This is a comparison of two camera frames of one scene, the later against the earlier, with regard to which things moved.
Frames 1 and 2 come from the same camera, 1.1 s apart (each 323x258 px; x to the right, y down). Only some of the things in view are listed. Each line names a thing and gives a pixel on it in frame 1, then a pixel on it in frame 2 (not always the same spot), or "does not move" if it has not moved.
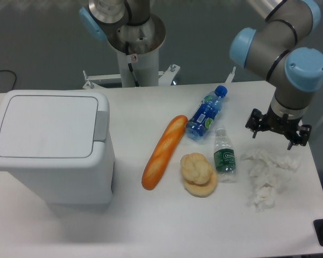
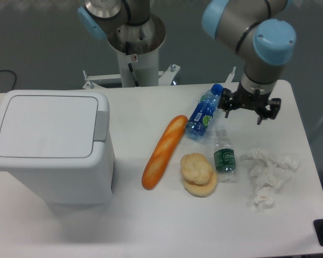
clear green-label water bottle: x=224 y=157 does not move
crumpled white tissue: x=266 y=167 does not move
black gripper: x=288 y=127 -> x=243 y=98
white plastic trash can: x=63 y=140 does not move
